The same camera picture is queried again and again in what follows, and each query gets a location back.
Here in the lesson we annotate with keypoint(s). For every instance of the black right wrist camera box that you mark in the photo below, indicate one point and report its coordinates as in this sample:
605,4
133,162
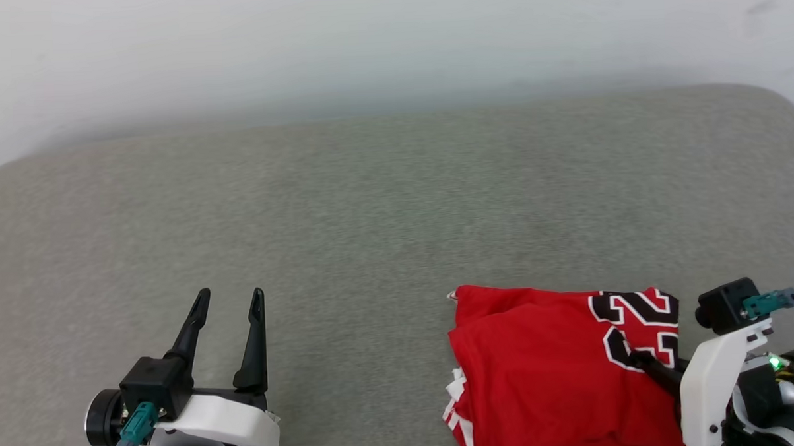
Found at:
727,305

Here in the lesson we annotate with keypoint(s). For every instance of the grey fabric sofa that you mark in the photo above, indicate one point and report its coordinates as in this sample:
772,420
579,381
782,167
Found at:
371,250

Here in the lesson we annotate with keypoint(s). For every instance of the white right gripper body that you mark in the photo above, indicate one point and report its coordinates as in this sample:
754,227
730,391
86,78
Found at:
713,383

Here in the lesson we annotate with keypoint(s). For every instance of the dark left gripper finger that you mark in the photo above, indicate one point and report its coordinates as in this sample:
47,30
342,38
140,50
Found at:
189,336
255,347

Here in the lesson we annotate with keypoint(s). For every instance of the teal left camera connector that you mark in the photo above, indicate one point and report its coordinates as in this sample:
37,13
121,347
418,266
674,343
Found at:
136,427

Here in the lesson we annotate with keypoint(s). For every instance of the red and white basketball jersey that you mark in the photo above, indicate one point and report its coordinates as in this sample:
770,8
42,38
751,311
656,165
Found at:
541,376

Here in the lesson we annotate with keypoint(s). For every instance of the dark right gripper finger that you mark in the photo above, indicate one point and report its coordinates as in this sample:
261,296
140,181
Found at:
656,367

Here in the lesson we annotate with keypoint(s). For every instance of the teal right camera connector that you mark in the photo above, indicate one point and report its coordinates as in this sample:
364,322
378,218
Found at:
769,301

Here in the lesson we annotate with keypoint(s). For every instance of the teal camera connector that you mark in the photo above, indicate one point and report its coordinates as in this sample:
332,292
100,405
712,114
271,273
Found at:
136,427
769,301

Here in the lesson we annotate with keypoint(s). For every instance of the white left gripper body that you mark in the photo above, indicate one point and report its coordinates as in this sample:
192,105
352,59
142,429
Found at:
225,420

